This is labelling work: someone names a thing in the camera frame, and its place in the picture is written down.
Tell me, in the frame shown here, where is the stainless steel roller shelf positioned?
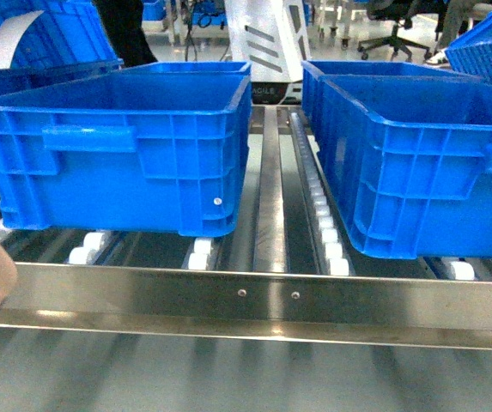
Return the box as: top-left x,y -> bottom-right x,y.
0,102 -> 492,353

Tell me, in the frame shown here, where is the blue bin front left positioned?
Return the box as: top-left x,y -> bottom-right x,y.
0,72 -> 252,238

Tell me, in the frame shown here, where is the blue bin rear left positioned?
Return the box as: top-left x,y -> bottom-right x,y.
121,61 -> 251,76

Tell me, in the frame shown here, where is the blue bin rear middle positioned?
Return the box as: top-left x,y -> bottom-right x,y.
302,60 -> 482,131

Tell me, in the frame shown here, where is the blue bin front middle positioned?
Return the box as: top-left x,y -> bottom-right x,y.
318,76 -> 492,259

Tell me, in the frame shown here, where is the large blue bin far left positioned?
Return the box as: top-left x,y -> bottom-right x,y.
0,1 -> 121,95

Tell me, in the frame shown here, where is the black office chair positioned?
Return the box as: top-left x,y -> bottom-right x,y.
355,0 -> 434,61

